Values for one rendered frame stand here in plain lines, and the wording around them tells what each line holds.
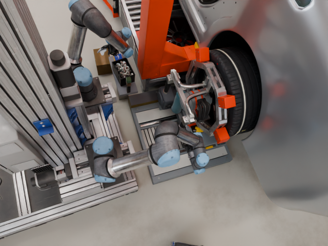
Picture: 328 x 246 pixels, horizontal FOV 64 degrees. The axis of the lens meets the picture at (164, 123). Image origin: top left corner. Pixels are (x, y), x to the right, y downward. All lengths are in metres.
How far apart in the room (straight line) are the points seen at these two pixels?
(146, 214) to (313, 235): 1.60
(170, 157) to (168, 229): 1.34
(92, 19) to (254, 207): 2.17
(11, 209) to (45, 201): 0.25
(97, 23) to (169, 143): 0.75
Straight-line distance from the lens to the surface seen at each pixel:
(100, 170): 1.52
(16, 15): 0.89
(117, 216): 2.52
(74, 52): 1.79
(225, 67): 1.78
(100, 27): 1.57
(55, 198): 2.39
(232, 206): 2.71
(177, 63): 2.33
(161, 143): 1.30
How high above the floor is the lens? 2.51
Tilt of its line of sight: 65 degrees down
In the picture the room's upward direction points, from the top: 18 degrees clockwise
